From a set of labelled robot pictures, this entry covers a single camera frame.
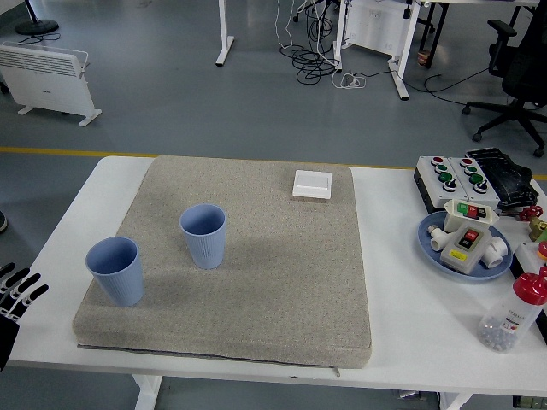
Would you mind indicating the black round stand base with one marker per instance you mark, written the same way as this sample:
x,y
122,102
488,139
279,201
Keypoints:
x,y
36,27

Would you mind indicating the white desk leg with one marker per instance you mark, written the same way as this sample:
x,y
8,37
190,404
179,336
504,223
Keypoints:
x,y
224,30
401,81
339,42

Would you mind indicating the black office chair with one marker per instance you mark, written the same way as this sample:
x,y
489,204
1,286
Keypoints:
x,y
525,68

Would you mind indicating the white panel heater ribbed top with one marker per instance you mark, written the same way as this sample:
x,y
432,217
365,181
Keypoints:
x,y
47,85

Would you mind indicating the blue ribbed plastic cup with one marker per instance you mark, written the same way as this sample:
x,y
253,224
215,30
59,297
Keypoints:
x,y
119,277
207,247

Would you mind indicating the clear bottle red cap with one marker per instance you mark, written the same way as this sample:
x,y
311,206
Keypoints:
x,y
513,312

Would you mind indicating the grey-brown cushion mat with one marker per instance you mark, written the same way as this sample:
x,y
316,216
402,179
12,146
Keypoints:
x,y
256,277

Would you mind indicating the dark shoe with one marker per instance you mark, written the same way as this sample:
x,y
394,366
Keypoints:
x,y
2,223

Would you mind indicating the blue round plate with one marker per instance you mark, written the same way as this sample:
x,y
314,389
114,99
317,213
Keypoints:
x,y
431,260

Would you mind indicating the white pvc pipe fitting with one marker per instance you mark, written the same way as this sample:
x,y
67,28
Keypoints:
x,y
438,243
498,252

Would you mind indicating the black desk leg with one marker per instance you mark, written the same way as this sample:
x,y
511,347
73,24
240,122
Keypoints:
x,y
438,25

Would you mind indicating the beige red-black button switch box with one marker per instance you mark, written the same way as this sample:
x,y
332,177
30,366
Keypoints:
x,y
459,256

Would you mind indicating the beige green-red button switch box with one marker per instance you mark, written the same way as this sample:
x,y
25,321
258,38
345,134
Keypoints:
x,y
455,218

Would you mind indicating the white push-button control box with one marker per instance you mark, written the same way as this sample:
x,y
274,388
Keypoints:
x,y
429,179
461,179

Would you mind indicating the small can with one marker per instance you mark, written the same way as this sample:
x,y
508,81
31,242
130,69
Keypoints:
x,y
424,58

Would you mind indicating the white table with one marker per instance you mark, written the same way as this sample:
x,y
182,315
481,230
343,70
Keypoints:
x,y
406,341

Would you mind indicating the white wall switch panel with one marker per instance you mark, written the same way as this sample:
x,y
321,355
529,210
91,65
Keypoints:
x,y
313,183

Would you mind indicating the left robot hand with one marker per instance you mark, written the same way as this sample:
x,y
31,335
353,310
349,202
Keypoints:
x,y
8,337

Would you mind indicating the red emergency stop button box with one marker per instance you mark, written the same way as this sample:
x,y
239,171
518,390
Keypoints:
x,y
530,256

